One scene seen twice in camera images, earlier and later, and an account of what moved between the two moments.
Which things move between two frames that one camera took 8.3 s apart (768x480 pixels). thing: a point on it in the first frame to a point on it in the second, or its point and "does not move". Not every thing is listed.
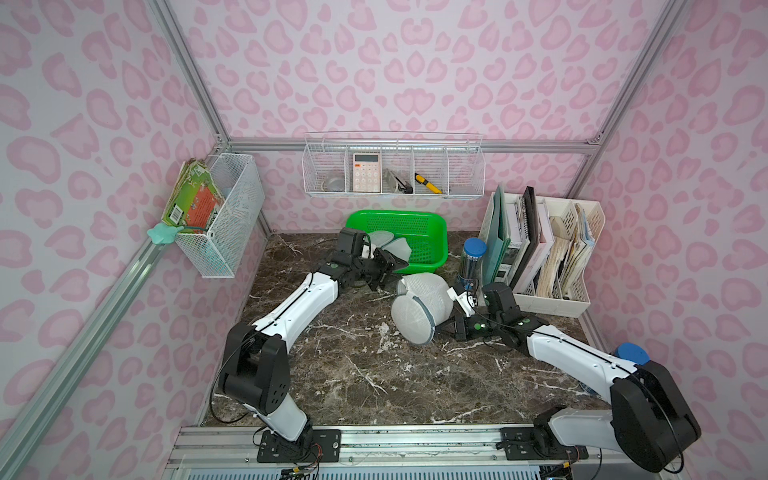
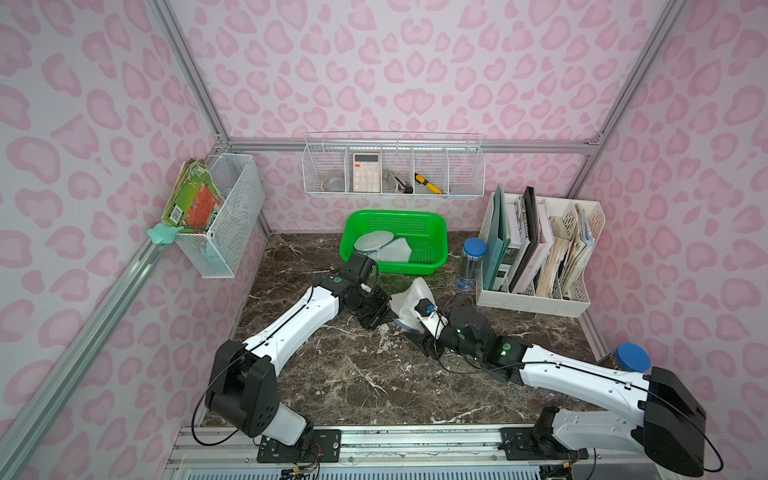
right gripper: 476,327 to 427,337
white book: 543,249 does not move
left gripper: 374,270 to 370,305
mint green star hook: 162,233 does not move
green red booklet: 195,198 does not move
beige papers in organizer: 568,245 does not move
